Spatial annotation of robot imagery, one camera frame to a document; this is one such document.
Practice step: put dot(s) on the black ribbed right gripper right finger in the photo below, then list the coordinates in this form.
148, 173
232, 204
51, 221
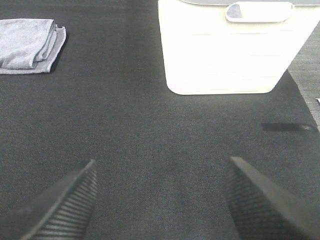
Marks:
263, 210

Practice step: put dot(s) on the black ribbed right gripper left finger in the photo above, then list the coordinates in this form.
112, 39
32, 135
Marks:
61, 212

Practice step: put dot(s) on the light purple towel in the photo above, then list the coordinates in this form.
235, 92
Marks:
29, 45

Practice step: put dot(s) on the black table mat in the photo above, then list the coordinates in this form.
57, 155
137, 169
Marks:
160, 156

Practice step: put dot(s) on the white plastic basket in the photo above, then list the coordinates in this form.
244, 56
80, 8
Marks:
207, 53

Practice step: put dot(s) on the purple towel inside white basket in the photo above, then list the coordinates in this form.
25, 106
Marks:
234, 11

